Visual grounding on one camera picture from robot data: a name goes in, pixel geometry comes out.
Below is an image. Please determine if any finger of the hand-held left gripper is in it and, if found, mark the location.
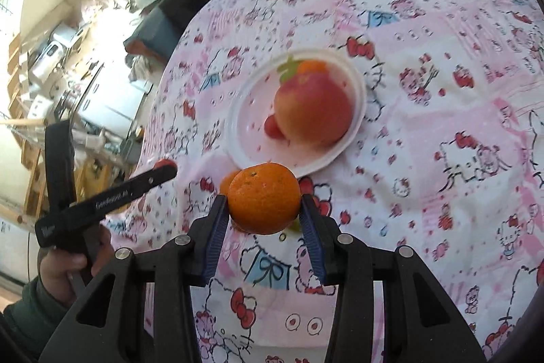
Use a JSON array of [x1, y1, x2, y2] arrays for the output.
[[127, 165, 178, 200]]

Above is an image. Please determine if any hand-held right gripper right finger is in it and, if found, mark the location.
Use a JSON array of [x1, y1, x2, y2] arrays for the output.
[[297, 193, 487, 363]]

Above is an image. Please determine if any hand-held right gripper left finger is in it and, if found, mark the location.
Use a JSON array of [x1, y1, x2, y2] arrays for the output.
[[38, 193, 232, 363]]

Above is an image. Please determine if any large orange tangerine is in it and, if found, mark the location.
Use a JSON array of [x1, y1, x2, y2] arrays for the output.
[[227, 162, 302, 235]]

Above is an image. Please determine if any pink strawberry-print plate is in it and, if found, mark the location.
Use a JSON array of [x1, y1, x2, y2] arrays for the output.
[[224, 48, 367, 179]]

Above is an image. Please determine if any red apple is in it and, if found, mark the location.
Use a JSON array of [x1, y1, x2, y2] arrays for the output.
[[273, 73, 353, 147]]

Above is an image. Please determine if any small orange tangerine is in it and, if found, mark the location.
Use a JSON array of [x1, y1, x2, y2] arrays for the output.
[[297, 60, 329, 75]]

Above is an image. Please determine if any person's left forearm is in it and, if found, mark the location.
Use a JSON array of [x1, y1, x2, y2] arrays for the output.
[[0, 276, 73, 363]]

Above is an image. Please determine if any person's left hand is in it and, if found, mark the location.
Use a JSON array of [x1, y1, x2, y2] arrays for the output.
[[37, 225, 116, 306]]

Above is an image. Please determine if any white kitchen cabinet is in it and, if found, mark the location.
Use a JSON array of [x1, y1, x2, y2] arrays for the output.
[[81, 61, 154, 130]]

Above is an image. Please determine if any light laundry pile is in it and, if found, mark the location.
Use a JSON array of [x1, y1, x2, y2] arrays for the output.
[[130, 57, 154, 82]]

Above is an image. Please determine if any white wall appliance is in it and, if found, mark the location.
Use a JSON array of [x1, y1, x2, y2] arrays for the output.
[[28, 25, 79, 81]]

